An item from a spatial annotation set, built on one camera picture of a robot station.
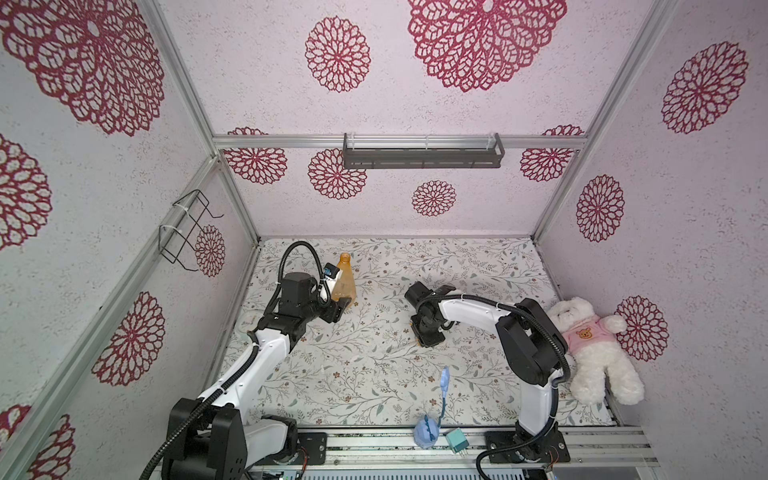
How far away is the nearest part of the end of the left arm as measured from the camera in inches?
28.5

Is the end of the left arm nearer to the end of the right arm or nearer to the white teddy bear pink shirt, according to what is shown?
the end of the right arm

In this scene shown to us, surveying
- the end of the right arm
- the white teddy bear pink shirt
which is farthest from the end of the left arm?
the white teddy bear pink shirt

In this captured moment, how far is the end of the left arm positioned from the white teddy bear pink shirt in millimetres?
649

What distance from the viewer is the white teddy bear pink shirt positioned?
77 centimetres
